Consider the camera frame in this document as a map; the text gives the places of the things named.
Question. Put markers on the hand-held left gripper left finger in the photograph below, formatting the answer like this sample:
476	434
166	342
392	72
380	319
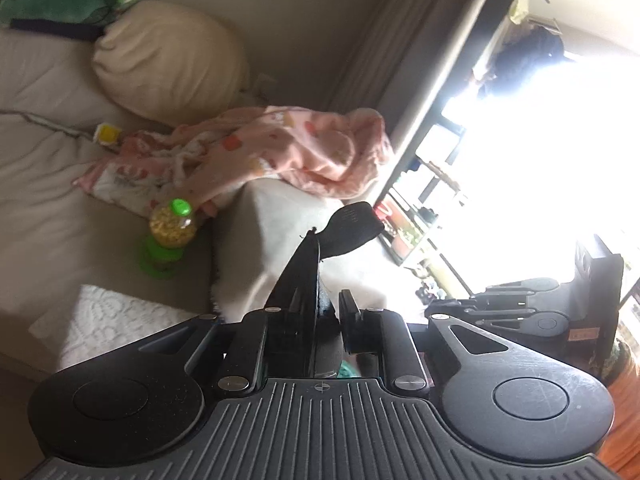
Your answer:
250	347

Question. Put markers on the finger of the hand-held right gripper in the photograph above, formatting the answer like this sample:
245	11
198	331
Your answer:
525	321
535	285

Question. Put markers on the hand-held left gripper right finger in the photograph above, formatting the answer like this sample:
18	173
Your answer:
350	325

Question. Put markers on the black sock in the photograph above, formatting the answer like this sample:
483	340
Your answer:
350	227

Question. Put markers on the teal plastic tub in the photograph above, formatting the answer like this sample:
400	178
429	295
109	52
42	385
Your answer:
349	371

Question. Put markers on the red plastic basin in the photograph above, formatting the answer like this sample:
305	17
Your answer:
386	210

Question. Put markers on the white lace tablecloth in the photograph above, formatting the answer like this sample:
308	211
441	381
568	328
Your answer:
115	320

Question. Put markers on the green capped yellow toy bottle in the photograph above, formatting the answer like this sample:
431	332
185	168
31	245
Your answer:
172	230

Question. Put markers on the metal shelf rack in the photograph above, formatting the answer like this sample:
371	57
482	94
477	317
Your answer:
437	172

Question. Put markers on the pink printed blanket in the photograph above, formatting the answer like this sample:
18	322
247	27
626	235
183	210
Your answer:
280	150

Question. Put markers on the hanging dark clothes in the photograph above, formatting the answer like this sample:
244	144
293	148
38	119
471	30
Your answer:
525	55

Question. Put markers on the beige sofa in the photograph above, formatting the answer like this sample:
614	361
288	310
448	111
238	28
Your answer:
50	210

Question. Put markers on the small yellow white box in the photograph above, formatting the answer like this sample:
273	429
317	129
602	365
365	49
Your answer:
107	135

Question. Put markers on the light grey curtain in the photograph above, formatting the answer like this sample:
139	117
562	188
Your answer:
410	45

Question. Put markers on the beige pillow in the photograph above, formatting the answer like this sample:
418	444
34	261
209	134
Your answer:
170	60

